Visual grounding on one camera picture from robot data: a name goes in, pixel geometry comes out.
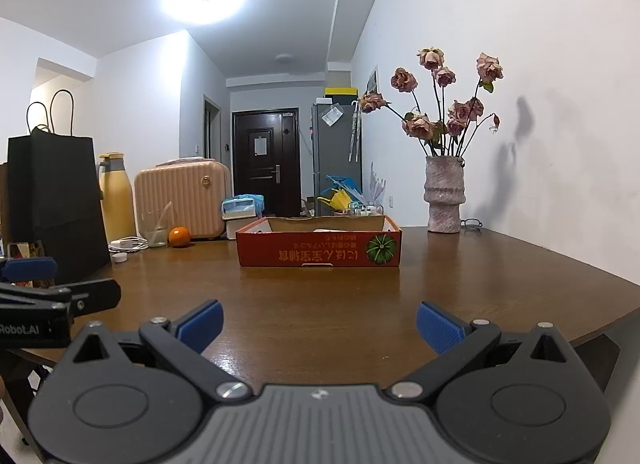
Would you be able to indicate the small ceiling lamp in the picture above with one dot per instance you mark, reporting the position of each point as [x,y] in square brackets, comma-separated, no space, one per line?
[283,58]

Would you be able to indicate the dark brown entrance door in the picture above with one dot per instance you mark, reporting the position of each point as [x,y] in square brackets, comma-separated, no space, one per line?
[280,154]

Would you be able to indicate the blue tissue pack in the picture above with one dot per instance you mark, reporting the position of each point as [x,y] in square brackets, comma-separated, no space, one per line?
[240,206]

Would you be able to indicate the bunch of dried pink roses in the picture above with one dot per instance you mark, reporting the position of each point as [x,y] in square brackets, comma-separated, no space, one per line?
[425,126]

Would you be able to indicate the small white lid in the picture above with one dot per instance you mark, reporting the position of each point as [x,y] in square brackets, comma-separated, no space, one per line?
[119,257]

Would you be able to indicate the white storage box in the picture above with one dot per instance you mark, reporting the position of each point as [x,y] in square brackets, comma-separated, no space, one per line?
[237,229]

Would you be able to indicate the orange fruit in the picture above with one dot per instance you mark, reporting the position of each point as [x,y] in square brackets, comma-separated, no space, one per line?
[179,237]

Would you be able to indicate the grey refrigerator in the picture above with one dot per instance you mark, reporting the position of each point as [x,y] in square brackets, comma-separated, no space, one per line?
[332,169]

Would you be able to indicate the yellow box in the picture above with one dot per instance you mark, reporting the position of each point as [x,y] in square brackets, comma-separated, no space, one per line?
[340,92]

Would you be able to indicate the pink textured vase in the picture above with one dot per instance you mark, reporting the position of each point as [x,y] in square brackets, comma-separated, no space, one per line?
[444,194]

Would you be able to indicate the paper sheet on refrigerator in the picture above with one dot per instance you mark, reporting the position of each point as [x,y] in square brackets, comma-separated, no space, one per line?
[332,117]

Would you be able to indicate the red cardboard box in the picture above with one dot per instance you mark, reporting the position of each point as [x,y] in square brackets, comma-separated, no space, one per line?
[300,249]

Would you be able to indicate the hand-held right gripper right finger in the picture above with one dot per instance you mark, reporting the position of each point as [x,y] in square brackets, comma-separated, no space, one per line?
[440,326]

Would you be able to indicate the black eyeglasses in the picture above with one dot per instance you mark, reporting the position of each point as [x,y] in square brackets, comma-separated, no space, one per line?
[470,220]

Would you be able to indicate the yellow watering can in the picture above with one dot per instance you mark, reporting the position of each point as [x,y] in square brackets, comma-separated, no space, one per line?
[337,203]

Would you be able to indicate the blue folding rack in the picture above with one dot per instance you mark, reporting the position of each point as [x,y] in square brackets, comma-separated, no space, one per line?
[342,185]

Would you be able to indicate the white hanging umbrella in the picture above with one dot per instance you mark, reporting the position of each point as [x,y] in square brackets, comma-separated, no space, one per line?
[354,131]

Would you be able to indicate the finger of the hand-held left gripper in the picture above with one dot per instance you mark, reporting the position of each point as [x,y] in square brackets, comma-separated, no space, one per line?
[90,294]
[27,269]

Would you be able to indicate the purple decorative plant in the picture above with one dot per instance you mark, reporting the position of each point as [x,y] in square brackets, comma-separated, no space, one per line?
[377,186]

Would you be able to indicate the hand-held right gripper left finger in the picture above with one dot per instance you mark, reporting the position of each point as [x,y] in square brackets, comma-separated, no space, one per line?
[202,326]

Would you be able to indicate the clear glass cup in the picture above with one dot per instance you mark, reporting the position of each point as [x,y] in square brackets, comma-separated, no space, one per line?
[155,236]

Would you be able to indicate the wall picture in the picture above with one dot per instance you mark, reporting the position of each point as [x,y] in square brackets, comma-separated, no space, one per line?
[371,81]

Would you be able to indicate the pink ribbed suitcase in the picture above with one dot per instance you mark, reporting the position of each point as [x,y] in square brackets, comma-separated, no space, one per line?
[180,199]

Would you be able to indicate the black paper bag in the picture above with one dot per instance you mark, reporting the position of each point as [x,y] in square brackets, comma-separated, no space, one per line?
[55,204]

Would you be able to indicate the white paper on door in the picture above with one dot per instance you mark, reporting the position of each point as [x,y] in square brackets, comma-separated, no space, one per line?
[259,146]

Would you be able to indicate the side doorway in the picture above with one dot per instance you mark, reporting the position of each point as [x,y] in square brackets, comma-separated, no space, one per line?
[211,129]

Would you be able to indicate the yellow thermos bottle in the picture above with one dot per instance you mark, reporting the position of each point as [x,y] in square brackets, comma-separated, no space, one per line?
[117,204]

